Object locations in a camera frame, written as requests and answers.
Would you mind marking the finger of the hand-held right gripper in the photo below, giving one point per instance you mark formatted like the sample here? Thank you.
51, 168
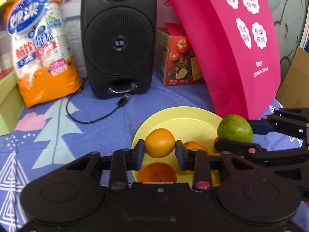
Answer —
241, 148
259, 127

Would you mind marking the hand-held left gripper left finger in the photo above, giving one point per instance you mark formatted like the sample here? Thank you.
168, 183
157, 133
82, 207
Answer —
139, 156

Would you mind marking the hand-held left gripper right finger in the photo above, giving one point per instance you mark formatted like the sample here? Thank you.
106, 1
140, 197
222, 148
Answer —
179, 156

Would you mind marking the large orange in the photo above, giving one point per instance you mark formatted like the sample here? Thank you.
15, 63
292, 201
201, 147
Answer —
196, 147

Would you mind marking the green mango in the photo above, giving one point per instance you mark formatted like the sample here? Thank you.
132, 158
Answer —
235, 128

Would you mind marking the pale yellow-orange orange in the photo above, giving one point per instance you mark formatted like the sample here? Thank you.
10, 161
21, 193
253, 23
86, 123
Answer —
159, 143

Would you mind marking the yellow plastic plate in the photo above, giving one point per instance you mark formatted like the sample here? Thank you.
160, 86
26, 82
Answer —
183, 120

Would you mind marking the large cardboard box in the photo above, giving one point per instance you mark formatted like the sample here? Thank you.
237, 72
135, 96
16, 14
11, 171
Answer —
295, 82

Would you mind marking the blue printed tablecloth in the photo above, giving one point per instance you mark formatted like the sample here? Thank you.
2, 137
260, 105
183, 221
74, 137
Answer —
84, 137

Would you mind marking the pink tote bag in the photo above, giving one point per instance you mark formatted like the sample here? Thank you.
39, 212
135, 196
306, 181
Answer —
231, 53

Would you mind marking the red cracker box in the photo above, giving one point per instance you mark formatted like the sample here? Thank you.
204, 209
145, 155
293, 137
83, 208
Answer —
179, 58

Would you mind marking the black speaker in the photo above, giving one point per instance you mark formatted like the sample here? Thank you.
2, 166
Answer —
118, 41

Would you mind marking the light green shoebox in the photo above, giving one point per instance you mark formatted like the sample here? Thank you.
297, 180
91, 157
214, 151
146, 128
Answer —
9, 104

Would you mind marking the orange paper cup pack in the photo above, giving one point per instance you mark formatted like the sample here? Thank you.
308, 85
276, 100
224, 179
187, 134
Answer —
43, 53

